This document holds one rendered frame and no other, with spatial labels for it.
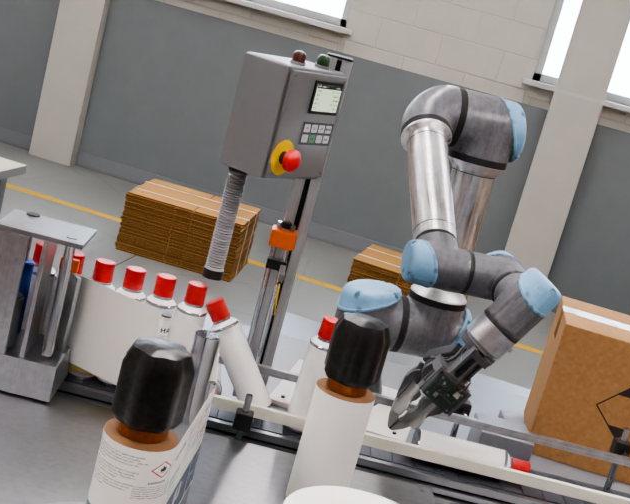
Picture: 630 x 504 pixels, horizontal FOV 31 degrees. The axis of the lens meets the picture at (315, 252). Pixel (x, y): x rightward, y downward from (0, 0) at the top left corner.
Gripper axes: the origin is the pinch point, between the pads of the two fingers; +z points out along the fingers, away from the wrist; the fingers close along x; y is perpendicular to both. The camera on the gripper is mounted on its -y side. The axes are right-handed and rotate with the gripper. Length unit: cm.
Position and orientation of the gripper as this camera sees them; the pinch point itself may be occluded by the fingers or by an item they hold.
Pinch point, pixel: (394, 421)
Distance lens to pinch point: 197.7
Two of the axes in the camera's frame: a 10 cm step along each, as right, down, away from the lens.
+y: -0.2, 2.3, -9.7
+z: -7.0, 6.9, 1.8
